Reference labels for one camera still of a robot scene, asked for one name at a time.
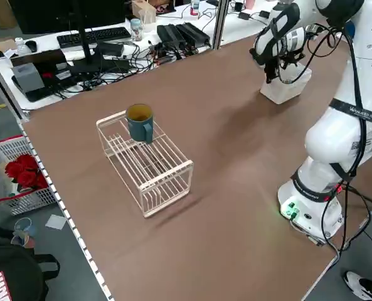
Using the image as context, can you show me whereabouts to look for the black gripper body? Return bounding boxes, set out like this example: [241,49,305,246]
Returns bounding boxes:
[279,50,304,68]

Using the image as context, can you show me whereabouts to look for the white plastic preservation box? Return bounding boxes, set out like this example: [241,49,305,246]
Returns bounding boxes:
[260,67,313,105]

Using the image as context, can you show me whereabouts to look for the small cardboard box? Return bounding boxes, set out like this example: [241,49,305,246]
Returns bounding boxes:
[131,0,157,25]

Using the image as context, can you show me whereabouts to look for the grey plastic box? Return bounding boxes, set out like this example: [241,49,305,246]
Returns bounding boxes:
[11,62,45,93]

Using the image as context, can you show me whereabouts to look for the blue pad on white base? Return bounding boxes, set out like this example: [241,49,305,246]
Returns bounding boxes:
[344,21,356,43]

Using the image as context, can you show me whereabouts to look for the black power brick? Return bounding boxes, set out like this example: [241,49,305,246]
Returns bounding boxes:
[156,24,187,48]
[175,22,211,46]

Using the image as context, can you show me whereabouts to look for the clear jar with print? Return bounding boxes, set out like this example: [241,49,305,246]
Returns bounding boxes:
[130,18,144,41]

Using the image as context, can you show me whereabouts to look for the teal mug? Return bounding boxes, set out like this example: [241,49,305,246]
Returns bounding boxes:
[125,103,156,145]

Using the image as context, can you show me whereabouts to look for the black keyboard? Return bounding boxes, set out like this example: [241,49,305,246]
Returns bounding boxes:
[56,26,132,49]

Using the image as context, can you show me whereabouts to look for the black computer monitor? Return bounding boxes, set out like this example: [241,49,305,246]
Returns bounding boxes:
[8,0,130,76]

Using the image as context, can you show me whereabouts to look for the person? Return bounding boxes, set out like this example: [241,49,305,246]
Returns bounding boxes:
[343,271,372,301]

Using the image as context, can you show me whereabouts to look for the black rectangular case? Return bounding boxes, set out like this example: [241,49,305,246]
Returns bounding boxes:
[9,49,69,76]

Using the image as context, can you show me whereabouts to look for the clear plastic bottle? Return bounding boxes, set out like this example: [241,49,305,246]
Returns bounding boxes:
[14,36,28,55]

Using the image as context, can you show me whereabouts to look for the white paper square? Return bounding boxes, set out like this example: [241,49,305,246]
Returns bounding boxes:
[45,214,68,231]

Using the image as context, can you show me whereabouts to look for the red artificial roses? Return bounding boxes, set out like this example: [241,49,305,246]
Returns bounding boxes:
[4,152,50,193]

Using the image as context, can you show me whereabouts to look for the red and white shopping basket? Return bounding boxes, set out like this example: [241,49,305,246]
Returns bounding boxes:
[0,134,60,216]

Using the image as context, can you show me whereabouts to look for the clear drinking glass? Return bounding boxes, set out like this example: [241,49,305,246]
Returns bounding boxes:
[11,217,38,249]

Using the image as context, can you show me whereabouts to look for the black backpack with red print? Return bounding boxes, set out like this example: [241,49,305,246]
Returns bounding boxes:
[0,223,61,301]

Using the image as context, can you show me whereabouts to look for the aluminium frame post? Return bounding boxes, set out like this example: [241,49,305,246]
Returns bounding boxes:
[211,0,230,50]
[0,50,30,122]

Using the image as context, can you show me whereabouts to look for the tangled black desk cables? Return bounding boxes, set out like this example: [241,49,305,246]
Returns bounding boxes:
[52,40,211,95]

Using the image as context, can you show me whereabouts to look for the cream wire rack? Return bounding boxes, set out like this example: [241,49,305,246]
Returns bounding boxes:
[95,110,194,219]

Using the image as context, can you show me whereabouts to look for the black arm base cable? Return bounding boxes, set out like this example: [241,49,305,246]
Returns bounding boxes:
[317,180,372,253]

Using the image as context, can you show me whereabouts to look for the aluminium table edge rail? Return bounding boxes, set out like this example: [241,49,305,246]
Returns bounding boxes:
[18,120,115,301]

